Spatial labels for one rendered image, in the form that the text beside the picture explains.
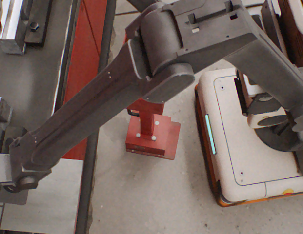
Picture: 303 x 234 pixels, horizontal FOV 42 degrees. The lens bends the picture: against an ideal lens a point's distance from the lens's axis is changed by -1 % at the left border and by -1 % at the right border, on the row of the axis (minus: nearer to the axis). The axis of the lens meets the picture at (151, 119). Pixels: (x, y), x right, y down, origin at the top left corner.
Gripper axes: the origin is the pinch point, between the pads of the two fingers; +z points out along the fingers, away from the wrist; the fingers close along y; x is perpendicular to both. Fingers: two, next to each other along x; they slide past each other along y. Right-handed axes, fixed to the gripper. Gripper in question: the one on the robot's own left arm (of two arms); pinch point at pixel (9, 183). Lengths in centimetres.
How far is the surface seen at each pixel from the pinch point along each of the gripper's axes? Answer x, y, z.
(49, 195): 9.1, 1.9, -2.9
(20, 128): 1.4, -16.7, 12.0
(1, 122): -3.4, -18.7, 16.5
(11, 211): 1.8, 6.2, 0.9
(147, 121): 56, -40, 48
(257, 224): 121, -2, 52
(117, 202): 61, -7, 83
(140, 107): 39, -33, 16
